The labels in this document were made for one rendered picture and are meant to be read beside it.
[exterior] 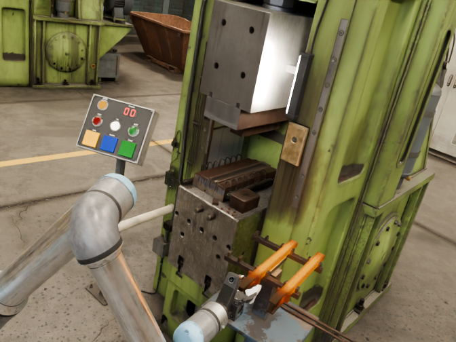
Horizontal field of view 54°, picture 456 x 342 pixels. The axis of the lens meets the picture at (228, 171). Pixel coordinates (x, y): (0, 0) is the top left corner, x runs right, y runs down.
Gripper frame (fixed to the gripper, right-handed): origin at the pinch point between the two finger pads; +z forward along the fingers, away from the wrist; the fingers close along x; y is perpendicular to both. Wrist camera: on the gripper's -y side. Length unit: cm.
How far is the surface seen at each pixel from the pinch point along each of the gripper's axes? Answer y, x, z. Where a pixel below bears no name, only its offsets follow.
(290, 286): -1.0, 12.0, 7.0
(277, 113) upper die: -40, -36, 69
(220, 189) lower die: -5, -42, 40
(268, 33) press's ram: -77, -35, 40
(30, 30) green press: 19, -485, 244
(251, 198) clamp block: -6, -28, 43
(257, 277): -1.5, 1.4, 1.6
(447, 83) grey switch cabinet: -13, -27, 573
